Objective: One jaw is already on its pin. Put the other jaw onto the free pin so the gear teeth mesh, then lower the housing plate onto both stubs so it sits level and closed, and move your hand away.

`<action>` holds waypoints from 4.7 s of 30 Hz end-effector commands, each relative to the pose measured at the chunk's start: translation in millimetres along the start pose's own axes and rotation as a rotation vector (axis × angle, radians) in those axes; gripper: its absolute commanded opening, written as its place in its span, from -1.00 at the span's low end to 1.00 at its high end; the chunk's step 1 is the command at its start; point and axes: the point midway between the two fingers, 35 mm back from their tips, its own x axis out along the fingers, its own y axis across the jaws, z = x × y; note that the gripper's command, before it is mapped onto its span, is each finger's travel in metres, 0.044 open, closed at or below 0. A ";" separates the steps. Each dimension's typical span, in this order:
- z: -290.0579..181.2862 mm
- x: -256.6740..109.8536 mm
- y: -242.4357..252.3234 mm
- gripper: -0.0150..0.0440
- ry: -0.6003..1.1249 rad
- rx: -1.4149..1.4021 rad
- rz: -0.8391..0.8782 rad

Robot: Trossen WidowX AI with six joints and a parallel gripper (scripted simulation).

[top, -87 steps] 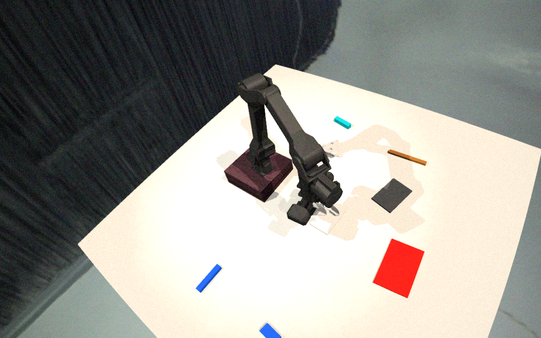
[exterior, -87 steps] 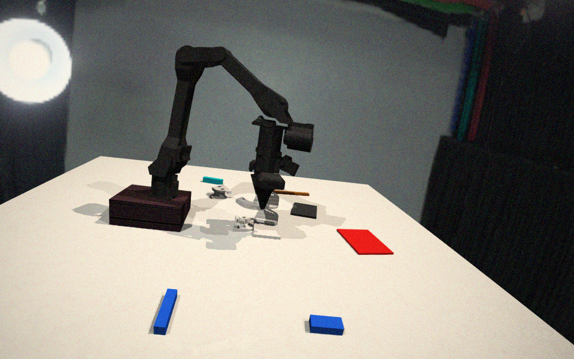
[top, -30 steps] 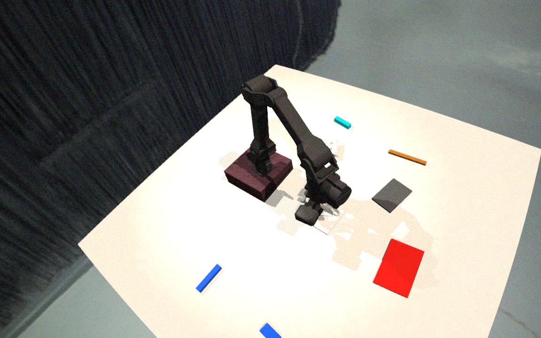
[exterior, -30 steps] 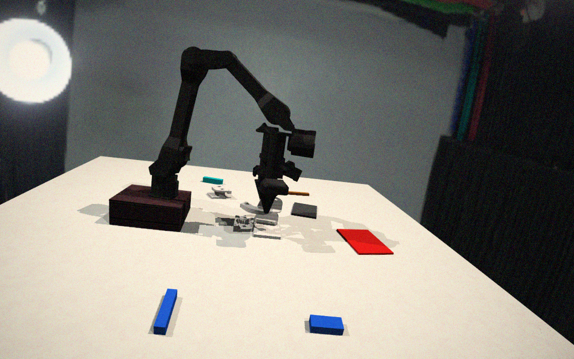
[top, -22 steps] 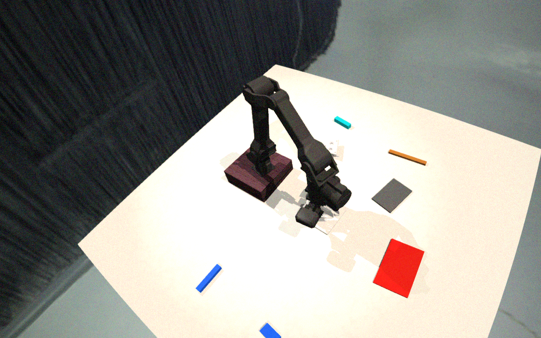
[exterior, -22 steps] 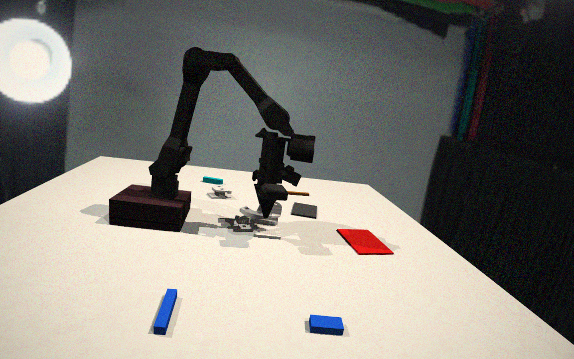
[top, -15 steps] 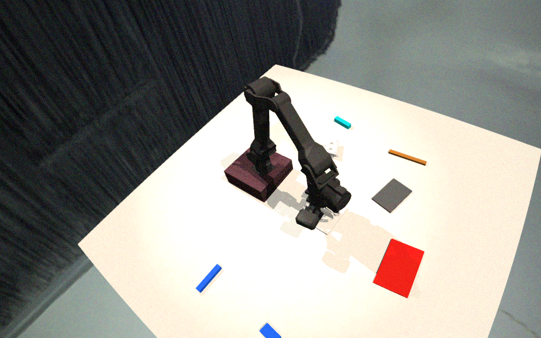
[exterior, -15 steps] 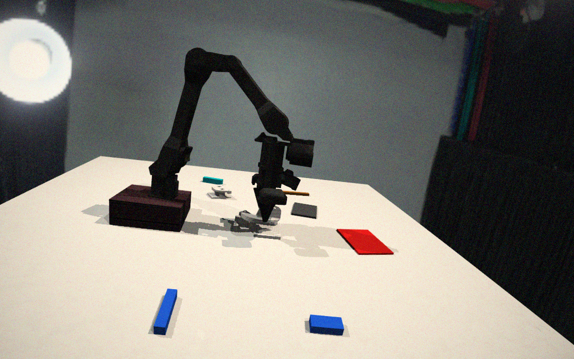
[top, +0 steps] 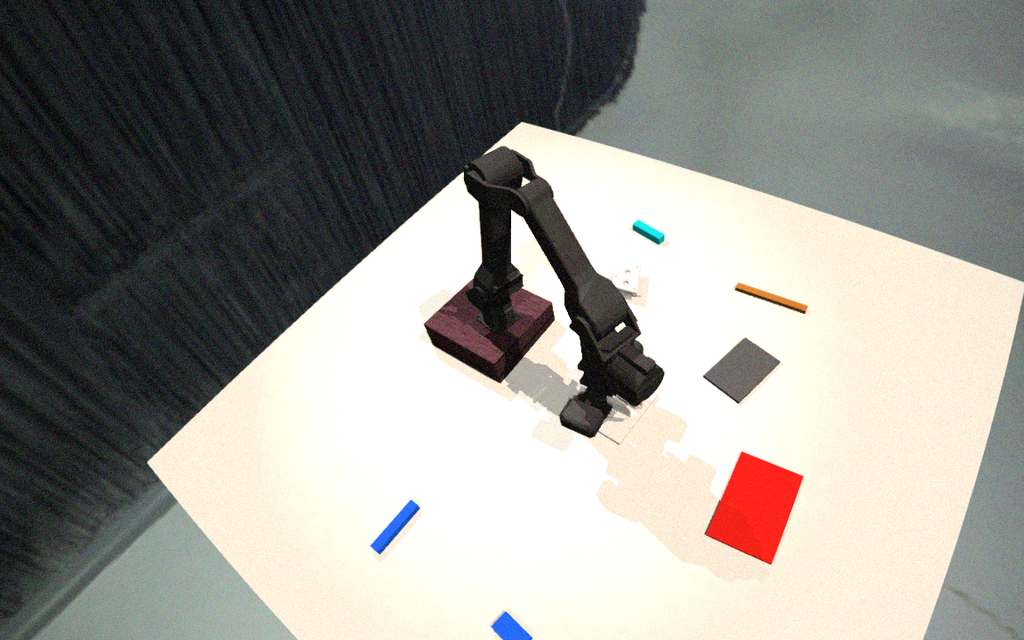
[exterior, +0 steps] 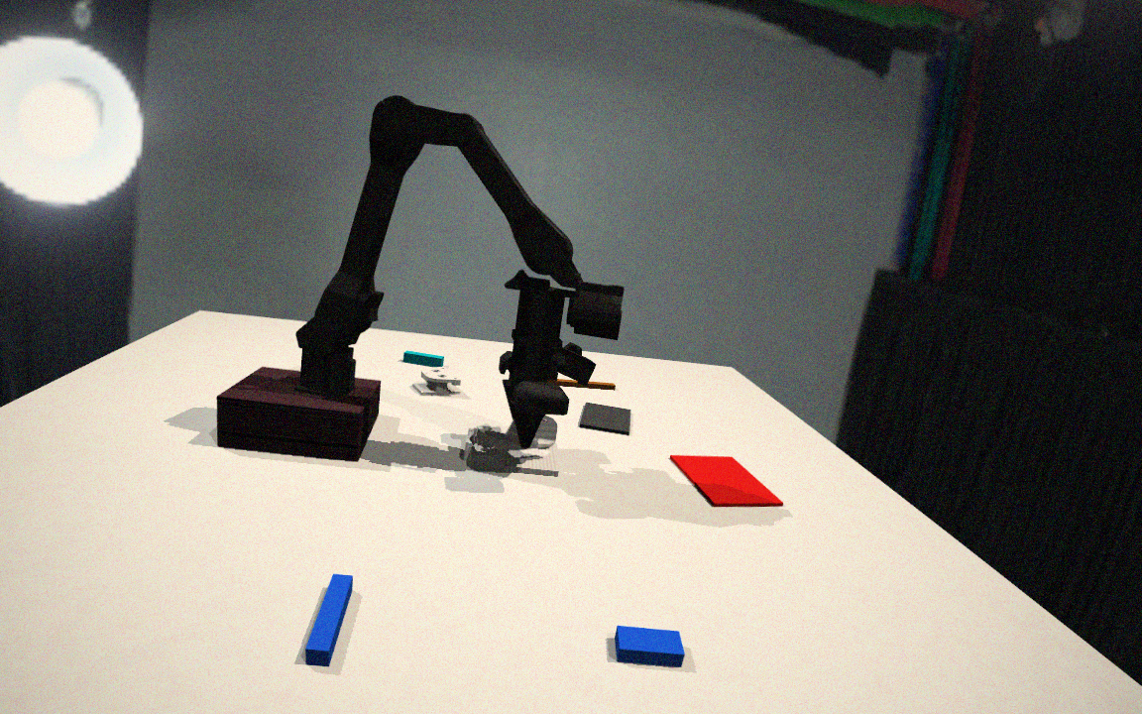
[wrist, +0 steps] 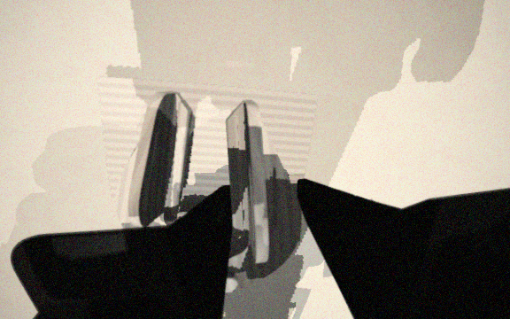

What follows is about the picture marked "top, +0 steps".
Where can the orange flat bar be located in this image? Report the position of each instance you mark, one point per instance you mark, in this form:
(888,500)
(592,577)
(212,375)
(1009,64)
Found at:
(770,297)

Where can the blue rectangular block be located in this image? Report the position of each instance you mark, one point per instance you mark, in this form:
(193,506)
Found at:
(509,629)

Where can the cyan rectangular block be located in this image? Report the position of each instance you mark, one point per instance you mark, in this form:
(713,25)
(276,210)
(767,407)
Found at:
(648,232)

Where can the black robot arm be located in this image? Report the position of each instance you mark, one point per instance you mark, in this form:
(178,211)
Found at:
(591,300)

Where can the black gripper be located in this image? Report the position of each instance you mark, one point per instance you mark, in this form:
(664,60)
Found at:
(586,414)

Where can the blue rectangular bar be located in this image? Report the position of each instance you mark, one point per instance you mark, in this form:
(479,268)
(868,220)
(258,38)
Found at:
(396,525)

